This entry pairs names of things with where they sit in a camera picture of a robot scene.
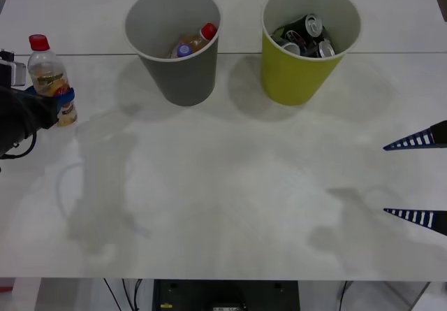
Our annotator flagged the black robot torso base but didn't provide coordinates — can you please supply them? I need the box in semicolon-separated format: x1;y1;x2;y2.
153;279;300;311

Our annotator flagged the yellow-green plastic waste bin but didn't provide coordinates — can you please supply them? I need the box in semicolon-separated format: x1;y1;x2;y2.
261;0;362;107

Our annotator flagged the silver-topped drink can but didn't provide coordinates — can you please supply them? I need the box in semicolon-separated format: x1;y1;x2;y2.
279;41;302;55
317;40;337;59

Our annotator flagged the orange bottle with red cap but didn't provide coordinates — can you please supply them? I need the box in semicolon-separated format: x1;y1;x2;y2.
178;22;219;55

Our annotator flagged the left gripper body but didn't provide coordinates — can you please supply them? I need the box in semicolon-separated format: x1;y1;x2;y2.
0;85;59;157

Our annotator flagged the clear bottle with red cap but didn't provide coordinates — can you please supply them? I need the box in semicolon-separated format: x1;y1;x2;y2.
27;34;78;128

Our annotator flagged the black drink can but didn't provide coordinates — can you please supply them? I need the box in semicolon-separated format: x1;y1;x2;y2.
294;13;324;40

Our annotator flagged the bottle with purple cap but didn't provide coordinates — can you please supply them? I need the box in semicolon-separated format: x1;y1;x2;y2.
170;43;193;59

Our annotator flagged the red drink can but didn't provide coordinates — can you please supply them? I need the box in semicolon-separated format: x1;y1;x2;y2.
284;29;309;47

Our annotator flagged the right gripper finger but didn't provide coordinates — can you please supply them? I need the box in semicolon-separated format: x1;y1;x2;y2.
382;120;447;152
383;208;447;237

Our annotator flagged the grey plastic waste bin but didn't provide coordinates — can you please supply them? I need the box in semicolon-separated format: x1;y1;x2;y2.
124;0;224;108

